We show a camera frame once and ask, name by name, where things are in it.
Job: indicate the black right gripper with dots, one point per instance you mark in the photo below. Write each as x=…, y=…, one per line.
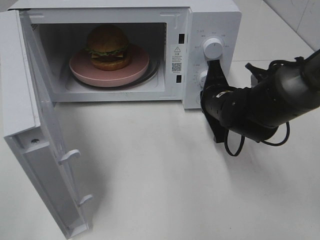
x=213, y=97

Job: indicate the burger with lettuce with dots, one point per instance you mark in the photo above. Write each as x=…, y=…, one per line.
x=108, y=46

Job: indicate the white timer knob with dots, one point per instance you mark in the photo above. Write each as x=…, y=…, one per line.
x=202, y=78

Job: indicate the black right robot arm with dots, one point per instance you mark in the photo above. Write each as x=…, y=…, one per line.
x=284, y=91

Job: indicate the white microwave oven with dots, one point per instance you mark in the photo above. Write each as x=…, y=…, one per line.
x=169, y=44

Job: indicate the glass microwave turntable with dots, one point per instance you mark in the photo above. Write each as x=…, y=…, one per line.
x=133, y=74

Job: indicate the white round door button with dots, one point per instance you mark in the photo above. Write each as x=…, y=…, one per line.
x=198, y=98

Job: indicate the white upper power knob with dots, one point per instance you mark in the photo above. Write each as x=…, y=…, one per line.
x=213, y=48

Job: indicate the pink round plate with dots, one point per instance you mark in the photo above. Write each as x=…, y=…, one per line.
x=136, y=52

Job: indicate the white microwave door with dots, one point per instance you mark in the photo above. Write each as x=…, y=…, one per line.
x=30, y=124

